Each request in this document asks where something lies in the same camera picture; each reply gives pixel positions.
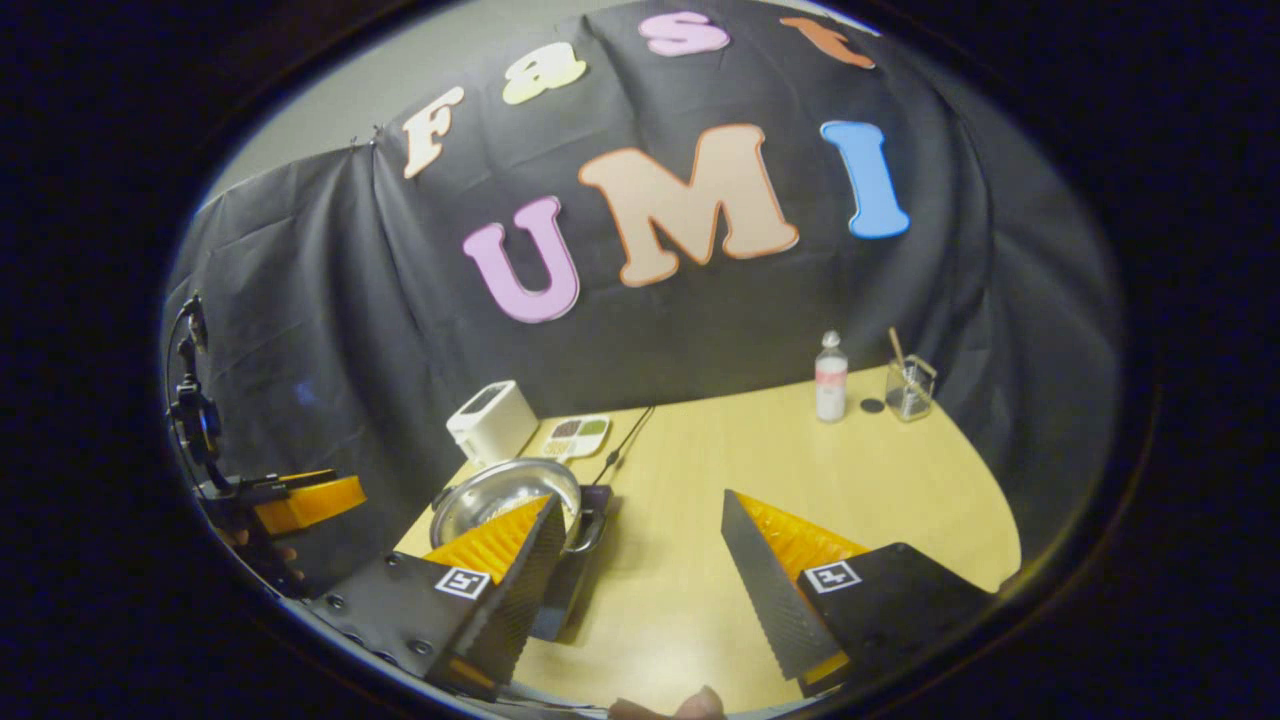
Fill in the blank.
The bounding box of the steel pot with black handles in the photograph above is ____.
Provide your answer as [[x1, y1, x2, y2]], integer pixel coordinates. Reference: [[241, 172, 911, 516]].
[[430, 458, 608, 556]]

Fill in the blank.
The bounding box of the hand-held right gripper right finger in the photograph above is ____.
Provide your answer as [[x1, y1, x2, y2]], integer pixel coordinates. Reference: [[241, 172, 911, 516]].
[[720, 488, 1001, 699]]

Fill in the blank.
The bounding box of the white divided bean tray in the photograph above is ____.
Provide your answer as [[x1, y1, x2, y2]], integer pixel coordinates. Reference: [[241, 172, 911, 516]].
[[540, 414, 612, 461]]

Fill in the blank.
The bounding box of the wire mesh holder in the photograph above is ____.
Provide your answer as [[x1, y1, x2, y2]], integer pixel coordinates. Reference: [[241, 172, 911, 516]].
[[886, 355, 938, 422]]

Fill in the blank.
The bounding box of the black induction cooktop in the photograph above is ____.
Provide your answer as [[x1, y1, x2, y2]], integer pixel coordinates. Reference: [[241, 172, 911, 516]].
[[530, 485, 613, 641]]

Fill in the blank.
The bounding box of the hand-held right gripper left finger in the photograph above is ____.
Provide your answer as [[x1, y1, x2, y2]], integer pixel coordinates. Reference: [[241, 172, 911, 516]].
[[300, 493, 568, 701]]

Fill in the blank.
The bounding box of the black power cable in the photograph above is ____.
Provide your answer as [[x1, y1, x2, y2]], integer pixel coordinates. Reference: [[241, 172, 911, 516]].
[[593, 405, 656, 486]]

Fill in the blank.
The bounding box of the small white box device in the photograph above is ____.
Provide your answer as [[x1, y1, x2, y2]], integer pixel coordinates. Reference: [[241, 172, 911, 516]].
[[446, 380, 539, 466]]

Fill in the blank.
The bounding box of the clear bottle with pink label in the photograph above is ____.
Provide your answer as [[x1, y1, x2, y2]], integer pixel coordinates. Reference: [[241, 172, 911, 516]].
[[815, 330, 849, 423]]

